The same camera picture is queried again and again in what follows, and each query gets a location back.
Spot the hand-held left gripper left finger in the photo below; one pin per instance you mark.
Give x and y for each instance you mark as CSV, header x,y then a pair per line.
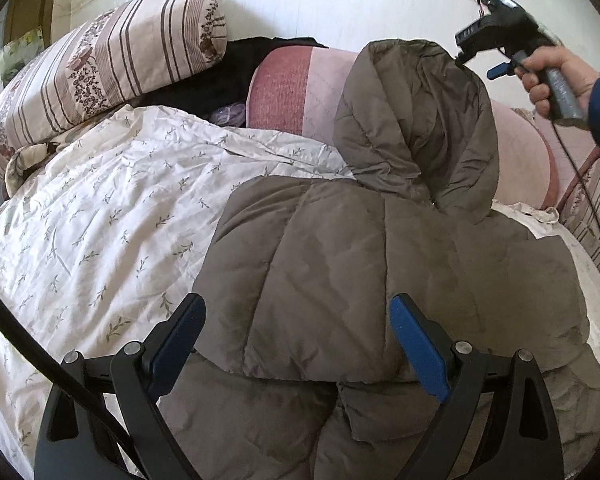
x,y
172,355

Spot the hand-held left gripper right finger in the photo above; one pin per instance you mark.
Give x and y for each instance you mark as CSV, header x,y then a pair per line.
x,y
422,355

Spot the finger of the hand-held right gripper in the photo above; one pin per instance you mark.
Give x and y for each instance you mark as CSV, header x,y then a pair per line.
x,y
472,35

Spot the brown quilted puffer jacket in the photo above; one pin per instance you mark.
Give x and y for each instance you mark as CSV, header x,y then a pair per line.
x,y
330,270

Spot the person's right hand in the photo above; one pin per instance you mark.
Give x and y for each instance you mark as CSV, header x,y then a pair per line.
x,y
577,75

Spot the white leaf-print duvet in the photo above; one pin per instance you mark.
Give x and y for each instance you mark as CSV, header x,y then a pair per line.
x,y
105,200

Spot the pink bolster cushion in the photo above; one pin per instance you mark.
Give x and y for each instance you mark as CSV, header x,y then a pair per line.
x,y
290,90

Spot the floral fleece blanket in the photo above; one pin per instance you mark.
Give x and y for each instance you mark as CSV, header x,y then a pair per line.
x,y
22,165

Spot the black garment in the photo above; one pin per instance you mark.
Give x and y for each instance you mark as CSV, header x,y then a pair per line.
x,y
205,85

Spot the striped floral pillow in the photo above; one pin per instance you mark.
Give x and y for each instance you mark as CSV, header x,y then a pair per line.
x,y
105,60

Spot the green floral cloth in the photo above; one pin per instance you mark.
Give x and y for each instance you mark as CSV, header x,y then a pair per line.
x,y
22,52

